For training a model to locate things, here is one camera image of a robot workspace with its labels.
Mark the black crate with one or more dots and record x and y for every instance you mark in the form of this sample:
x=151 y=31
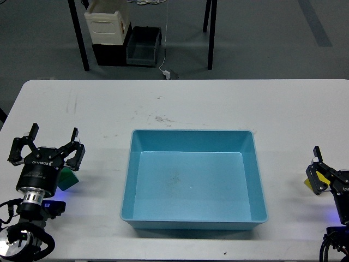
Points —
x=112 y=55

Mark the yellow block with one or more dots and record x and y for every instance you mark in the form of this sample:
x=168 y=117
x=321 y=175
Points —
x=321 y=178

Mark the cream plastic box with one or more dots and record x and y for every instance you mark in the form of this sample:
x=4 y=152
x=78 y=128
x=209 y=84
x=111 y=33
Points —
x=108 y=21

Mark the black table leg right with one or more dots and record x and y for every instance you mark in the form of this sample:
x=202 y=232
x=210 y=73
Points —
x=212 y=19

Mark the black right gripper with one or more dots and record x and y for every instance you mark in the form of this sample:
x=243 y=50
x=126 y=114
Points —
x=338 y=188

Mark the blue plastic tray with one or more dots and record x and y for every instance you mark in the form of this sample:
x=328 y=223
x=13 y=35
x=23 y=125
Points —
x=193 y=179

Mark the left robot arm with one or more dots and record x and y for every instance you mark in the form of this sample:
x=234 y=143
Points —
x=23 y=235

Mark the dark grey bin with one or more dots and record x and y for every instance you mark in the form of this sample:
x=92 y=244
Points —
x=143 y=45

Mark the black table leg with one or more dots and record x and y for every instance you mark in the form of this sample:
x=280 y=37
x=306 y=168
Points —
x=206 y=15
x=78 y=33
x=212 y=19

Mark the black table leg far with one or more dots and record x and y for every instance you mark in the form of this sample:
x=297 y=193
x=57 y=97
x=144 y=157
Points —
x=206 y=15

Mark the white power adapter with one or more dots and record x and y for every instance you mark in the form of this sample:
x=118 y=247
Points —
x=166 y=74

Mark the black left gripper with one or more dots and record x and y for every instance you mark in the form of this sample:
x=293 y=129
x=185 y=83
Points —
x=42 y=168

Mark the green block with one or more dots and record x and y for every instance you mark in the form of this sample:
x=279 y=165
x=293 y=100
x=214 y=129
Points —
x=67 y=179

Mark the black table leg left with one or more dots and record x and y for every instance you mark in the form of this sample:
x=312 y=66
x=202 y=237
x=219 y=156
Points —
x=78 y=33

